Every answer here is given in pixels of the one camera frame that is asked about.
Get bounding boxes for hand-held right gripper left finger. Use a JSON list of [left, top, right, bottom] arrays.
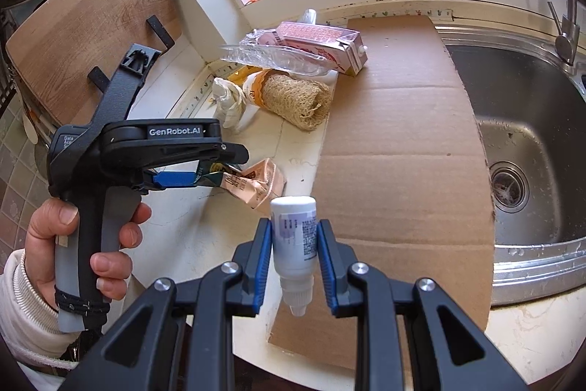
[[59, 217, 275, 391]]

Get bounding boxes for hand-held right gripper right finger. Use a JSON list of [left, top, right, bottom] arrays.
[[317, 219, 532, 391]]

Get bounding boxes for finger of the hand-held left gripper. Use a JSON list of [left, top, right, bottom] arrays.
[[142, 144, 251, 173], [136, 164, 243, 193]]

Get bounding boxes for small white dropper bottle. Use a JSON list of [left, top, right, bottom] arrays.
[[270, 196, 318, 317]]

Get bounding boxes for pink gold snack packet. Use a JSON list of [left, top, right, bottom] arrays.
[[201, 159, 287, 218]]

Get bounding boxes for orange white paper cup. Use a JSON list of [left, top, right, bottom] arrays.
[[227, 68, 278, 110]]

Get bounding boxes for person's left forearm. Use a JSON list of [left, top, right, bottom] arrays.
[[0, 249, 106, 373]]

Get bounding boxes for person's left hand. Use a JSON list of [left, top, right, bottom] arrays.
[[25, 199, 153, 309]]

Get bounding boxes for dried loofah scrubber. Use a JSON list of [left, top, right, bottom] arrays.
[[262, 70, 331, 130]]

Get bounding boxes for clear plastic tray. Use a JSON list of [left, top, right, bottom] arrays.
[[219, 31, 337, 75]]

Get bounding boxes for wooden cutting board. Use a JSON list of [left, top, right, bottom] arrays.
[[4, 0, 184, 128]]

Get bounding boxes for brown cardboard sheet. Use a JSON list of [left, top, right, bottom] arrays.
[[268, 16, 497, 371]]

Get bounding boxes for pink carton box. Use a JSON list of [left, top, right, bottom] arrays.
[[277, 21, 368, 75]]

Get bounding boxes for stainless steel sink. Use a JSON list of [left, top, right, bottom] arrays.
[[442, 31, 586, 305]]

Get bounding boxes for steel faucet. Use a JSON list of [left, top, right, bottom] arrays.
[[547, 0, 582, 66]]

